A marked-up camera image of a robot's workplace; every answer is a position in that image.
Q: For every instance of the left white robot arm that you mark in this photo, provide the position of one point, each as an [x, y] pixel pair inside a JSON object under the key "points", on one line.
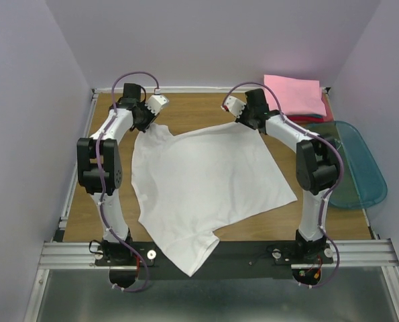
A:
{"points": [[99, 167]]}

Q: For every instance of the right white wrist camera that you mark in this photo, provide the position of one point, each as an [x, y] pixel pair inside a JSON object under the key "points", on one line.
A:
{"points": [[234, 106]]}

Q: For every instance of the folded red t shirt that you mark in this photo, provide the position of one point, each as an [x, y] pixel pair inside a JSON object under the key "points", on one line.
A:
{"points": [[310, 118]]}

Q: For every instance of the folded pink t shirt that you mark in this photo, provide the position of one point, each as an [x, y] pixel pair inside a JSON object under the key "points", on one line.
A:
{"points": [[297, 96]]}

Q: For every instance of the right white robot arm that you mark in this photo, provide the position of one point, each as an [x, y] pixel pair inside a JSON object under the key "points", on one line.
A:
{"points": [[319, 166]]}

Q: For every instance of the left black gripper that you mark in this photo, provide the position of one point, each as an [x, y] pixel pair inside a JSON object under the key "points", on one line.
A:
{"points": [[151, 117]]}

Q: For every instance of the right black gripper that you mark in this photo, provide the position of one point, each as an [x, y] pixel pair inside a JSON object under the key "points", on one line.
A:
{"points": [[240, 119]]}

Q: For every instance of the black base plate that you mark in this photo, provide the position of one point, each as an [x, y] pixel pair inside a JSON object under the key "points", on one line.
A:
{"points": [[229, 260]]}

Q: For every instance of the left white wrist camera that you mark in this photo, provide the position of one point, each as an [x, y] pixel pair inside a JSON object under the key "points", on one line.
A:
{"points": [[156, 103]]}

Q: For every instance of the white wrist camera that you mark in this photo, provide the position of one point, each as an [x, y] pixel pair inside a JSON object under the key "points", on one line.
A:
{"points": [[156, 103], [234, 106]]}

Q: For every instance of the teal plastic bin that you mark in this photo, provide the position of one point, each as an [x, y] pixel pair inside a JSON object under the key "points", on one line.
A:
{"points": [[363, 185]]}

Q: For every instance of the aluminium front rail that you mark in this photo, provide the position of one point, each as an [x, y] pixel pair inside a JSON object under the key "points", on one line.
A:
{"points": [[353, 253]]}

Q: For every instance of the white t shirt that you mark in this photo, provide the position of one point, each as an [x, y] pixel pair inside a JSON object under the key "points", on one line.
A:
{"points": [[192, 184]]}

